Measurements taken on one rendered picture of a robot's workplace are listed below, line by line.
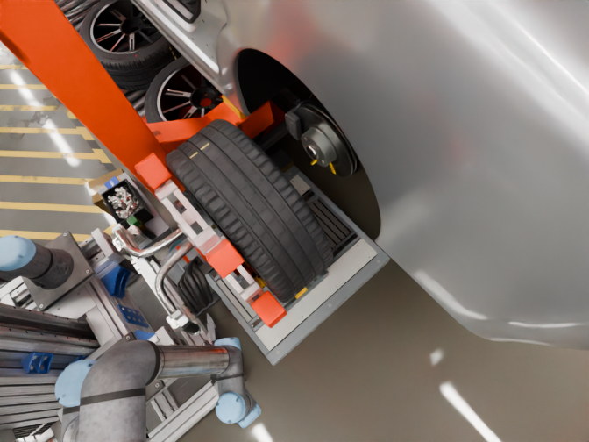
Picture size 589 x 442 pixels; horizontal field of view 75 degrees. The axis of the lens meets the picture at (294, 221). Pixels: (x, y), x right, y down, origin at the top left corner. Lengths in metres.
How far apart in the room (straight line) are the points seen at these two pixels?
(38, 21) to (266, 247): 0.80
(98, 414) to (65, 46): 0.92
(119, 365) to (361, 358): 1.46
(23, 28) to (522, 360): 2.33
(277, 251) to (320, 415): 1.18
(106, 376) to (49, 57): 0.84
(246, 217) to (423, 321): 1.35
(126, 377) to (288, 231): 0.55
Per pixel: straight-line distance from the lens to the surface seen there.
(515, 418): 2.27
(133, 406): 0.84
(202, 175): 1.12
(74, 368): 1.27
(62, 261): 1.60
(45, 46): 1.26
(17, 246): 1.49
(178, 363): 0.97
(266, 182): 1.08
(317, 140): 1.41
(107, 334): 1.60
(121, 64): 2.59
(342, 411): 2.10
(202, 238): 1.10
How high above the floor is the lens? 2.10
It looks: 67 degrees down
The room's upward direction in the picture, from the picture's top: 14 degrees counter-clockwise
